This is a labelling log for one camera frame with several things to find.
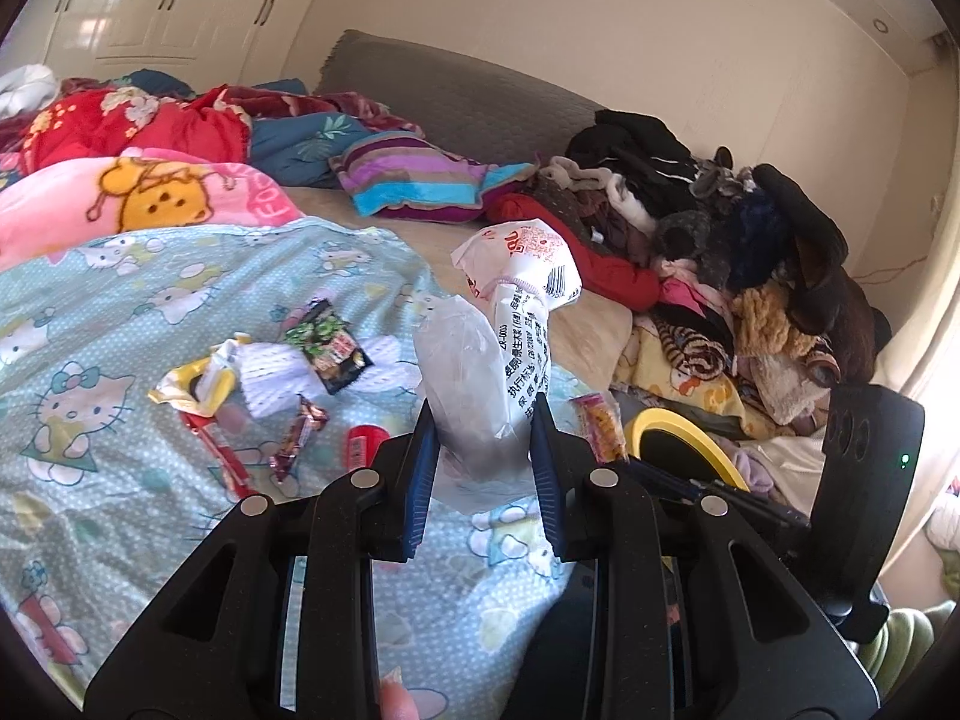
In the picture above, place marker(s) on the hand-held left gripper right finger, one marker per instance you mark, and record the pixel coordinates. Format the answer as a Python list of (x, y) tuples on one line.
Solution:
[(547, 480)]

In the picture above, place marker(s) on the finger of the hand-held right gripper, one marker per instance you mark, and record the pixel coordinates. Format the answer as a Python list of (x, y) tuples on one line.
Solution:
[(675, 476), (757, 510)]

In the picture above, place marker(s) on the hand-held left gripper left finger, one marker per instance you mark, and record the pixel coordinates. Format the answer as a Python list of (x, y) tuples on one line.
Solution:
[(424, 465)]

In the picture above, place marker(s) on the white printed plastic bag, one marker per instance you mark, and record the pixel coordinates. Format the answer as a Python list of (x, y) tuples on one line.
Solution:
[(517, 360)]

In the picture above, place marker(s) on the brown candy bar wrapper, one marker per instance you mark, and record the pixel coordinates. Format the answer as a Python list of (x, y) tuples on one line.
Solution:
[(296, 435)]

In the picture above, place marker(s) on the white foam fruit net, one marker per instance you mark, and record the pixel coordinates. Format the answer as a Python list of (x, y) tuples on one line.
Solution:
[(266, 382)]

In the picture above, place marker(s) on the red thin wrapper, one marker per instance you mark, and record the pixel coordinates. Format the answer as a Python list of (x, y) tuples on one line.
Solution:
[(217, 450)]

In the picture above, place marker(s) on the person's left hand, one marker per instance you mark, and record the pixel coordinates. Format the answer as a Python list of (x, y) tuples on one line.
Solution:
[(397, 701)]

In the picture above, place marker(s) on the lavender sweater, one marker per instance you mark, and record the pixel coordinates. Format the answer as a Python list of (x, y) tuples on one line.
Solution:
[(754, 472)]

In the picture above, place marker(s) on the small red packet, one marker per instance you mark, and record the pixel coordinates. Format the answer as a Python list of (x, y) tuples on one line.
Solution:
[(366, 444)]

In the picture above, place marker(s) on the orange snack packet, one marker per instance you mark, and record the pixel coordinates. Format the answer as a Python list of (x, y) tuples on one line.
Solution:
[(600, 427)]

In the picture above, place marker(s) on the yellow cartoon print blanket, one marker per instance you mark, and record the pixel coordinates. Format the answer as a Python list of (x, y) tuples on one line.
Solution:
[(690, 397)]

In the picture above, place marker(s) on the tiger striped garment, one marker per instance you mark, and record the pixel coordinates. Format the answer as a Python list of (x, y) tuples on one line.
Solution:
[(697, 356)]

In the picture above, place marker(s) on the cream fleece garment brown cuff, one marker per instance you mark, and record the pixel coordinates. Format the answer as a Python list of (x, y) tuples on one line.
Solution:
[(780, 386)]

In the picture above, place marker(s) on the black and green snack packet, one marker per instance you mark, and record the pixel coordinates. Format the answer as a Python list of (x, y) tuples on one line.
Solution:
[(330, 349)]

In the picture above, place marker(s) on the green ribbed cushion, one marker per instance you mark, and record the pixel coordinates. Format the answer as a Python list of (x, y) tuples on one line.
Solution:
[(900, 645)]

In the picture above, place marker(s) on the tan fuzzy garment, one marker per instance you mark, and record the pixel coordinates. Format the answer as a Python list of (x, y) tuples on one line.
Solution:
[(769, 315)]

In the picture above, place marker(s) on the pink garment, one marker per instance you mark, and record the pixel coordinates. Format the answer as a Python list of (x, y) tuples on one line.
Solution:
[(694, 289)]

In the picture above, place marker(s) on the red garment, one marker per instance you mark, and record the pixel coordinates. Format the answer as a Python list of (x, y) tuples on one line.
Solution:
[(615, 270)]

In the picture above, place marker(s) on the yellow crumpled wrapper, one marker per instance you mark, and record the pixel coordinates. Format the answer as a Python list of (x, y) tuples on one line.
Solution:
[(199, 382)]

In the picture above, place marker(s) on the grey fuzzy garment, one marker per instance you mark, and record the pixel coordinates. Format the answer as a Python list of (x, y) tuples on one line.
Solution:
[(686, 236)]

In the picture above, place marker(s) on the black plush garment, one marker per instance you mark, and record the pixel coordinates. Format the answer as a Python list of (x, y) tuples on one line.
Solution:
[(810, 240)]

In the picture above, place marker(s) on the dark blue fuzzy garment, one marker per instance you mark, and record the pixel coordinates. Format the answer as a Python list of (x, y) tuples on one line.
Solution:
[(754, 232)]

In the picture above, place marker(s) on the maroon garment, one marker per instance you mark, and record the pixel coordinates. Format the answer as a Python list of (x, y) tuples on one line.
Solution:
[(577, 210)]

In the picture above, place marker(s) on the white fleece garment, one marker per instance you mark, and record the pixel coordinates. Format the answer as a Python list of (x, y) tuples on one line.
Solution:
[(628, 202)]

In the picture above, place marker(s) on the striped purple pillow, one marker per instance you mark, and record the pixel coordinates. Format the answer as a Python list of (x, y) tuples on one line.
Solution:
[(405, 180)]

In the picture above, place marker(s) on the light blue cat print blanket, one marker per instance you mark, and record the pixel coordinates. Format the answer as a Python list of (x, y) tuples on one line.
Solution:
[(150, 300)]

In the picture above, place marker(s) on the blue floral quilt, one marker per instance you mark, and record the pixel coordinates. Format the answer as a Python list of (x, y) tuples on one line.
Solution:
[(300, 142)]

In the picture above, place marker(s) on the dark red patterned blanket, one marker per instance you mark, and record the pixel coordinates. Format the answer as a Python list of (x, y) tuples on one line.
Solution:
[(345, 105)]

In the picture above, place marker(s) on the grey headboard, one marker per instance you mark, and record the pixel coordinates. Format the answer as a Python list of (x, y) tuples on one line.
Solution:
[(450, 90)]

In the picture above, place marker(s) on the red floral quilt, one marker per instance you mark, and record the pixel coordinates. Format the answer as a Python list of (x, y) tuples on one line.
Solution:
[(172, 131)]

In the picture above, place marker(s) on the pink bear print blanket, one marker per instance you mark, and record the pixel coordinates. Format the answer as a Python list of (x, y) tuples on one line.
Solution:
[(60, 210)]

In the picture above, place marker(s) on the recessed ceiling light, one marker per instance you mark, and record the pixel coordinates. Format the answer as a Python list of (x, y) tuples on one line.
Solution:
[(881, 24)]

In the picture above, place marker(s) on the white wardrobe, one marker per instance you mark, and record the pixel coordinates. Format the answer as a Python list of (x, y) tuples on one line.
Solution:
[(187, 15)]

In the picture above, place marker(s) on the white cloth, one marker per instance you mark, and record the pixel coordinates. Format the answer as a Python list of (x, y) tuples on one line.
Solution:
[(26, 90)]

